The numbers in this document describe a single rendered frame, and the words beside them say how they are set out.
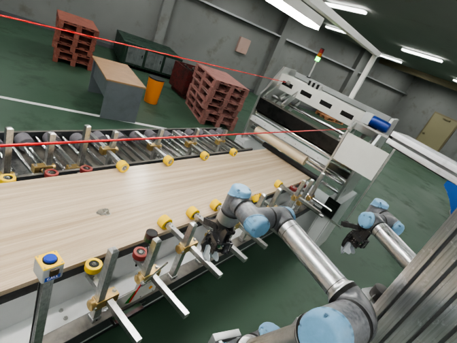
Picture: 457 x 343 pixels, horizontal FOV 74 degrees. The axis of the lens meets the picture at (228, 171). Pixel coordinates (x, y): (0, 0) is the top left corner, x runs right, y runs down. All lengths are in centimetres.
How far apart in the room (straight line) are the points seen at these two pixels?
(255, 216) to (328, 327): 37
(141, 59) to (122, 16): 204
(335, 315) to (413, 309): 29
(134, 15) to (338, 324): 1078
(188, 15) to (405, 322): 1105
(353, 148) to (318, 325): 289
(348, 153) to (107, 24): 900
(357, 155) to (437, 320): 271
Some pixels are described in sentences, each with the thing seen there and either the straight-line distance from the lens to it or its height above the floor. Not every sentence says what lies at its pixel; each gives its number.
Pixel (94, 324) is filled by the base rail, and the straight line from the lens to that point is 173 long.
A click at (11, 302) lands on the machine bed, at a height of 79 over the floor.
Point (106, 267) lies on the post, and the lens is 146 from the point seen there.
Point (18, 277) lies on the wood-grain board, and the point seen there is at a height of 90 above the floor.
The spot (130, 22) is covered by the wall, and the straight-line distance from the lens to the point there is 1114.
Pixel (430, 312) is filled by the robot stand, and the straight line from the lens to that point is 101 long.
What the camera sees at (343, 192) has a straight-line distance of 367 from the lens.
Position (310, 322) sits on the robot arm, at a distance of 83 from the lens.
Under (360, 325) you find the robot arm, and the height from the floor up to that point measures 164.
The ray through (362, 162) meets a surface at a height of 140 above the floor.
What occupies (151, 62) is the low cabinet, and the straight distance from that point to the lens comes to 953.
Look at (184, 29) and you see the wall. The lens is 1154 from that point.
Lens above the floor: 213
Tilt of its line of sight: 24 degrees down
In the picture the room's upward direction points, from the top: 24 degrees clockwise
